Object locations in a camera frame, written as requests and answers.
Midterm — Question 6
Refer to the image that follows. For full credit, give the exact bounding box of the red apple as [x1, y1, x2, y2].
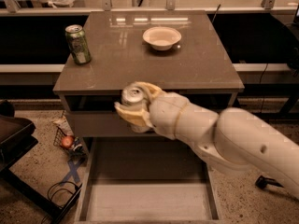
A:
[61, 135, 74, 149]

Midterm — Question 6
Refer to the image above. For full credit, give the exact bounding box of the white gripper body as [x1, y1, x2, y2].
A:
[149, 92, 190, 140]

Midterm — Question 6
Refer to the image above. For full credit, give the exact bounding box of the black office chair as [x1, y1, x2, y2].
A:
[0, 100, 81, 224]

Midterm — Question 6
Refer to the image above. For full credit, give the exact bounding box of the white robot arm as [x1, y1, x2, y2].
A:
[114, 82, 299, 198]

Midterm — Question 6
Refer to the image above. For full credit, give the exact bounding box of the black wire basket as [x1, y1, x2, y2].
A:
[53, 129, 85, 157]

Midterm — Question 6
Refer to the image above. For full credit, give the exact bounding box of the black chair leg caster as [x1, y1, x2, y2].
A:
[255, 175, 282, 189]

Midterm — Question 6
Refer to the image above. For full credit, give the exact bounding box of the blue tape cross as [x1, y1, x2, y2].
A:
[60, 158, 85, 186]

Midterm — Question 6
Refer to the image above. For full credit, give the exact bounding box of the grey top drawer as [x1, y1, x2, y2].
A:
[64, 109, 233, 138]

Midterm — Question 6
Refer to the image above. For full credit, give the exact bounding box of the black floor cable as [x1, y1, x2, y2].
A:
[40, 180, 80, 224]

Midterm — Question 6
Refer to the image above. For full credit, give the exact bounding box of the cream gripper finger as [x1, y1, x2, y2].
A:
[134, 81, 164, 103]
[114, 102, 153, 128]

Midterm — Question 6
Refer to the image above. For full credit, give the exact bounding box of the green soda can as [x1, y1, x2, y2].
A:
[65, 24, 92, 64]

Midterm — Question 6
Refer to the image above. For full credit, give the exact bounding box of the white bowl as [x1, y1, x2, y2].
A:
[143, 27, 181, 51]

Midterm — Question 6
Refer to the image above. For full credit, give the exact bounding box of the open middle drawer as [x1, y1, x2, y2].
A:
[75, 137, 224, 224]

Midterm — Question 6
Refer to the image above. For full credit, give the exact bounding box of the grey drawer cabinet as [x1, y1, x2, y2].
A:
[51, 9, 245, 157]

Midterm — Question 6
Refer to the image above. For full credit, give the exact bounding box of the silver 7up can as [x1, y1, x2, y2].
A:
[121, 85, 150, 133]

